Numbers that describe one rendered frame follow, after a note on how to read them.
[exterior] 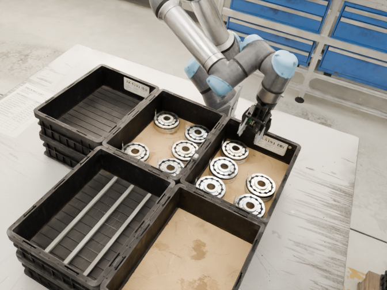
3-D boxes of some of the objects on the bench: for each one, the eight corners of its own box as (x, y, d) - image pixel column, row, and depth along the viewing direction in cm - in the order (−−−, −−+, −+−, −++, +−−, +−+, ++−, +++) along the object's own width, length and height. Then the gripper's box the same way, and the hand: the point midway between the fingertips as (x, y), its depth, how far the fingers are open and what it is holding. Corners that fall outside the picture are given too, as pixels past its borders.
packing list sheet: (23, 82, 179) (23, 81, 179) (64, 97, 174) (63, 96, 174) (-31, 120, 156) (-31, 119, 156) (14, 138, 151) (14, 138, 151)
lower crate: (103, 105, 174) (102, 84, 165) (158, 129, 166) (159, 108, 158) (41, 155, 147) (36, 133, 138) (103, 187, 139) (101, 166, 131)
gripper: (245, 96, 114) (224, 141, 129) (280, 114, 112) (255, 158, 127) (254, 83, 120) (234, 128, 135) (288, 100, 118) (264, 144, 133)
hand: (249, 136), depth 132 cm, fingers open, 5 cm apart
